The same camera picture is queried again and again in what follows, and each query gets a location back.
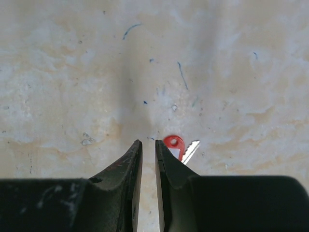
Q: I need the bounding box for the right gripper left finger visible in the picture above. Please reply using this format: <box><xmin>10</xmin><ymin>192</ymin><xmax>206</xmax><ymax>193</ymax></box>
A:
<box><xmin>0</xmin><ymin>140</ymin><xmax>142</xmax><ymax>232</ymax></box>

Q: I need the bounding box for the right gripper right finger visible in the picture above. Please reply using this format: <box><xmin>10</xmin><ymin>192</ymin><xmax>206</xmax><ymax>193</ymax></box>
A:
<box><xmin>155</xmin><ymin>140</ymin><xmax>309</xmax><ymax>232</ymax></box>

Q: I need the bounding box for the key with red tag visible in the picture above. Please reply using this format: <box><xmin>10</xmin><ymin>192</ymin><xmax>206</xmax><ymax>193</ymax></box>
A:
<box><xmin>163</xmin><ymin>135</ymin><xmax>200</xmax><ymax>165</ymax></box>

